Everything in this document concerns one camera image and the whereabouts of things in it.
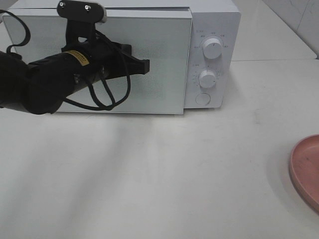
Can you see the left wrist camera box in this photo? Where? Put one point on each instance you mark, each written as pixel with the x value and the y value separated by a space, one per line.
pixel 81 19

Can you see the white microwave oven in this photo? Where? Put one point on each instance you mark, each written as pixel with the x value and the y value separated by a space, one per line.
pixel 214 25

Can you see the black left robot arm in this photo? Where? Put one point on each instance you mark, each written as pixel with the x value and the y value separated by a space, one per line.
pixel 36 87

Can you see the white microwave knob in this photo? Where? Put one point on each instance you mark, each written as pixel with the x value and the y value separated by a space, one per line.
pixel 207 79
pixel 212 47

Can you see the white microwave door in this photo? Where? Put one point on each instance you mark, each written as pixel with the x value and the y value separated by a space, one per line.
pixel 116 60

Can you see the pink round plate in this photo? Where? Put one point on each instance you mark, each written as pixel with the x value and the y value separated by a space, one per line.
pixel 304 170

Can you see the round door release button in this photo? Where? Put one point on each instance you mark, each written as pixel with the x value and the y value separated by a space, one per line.
pixel 203 99

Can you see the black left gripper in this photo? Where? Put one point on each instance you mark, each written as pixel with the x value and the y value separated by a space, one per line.
pixel 102 59

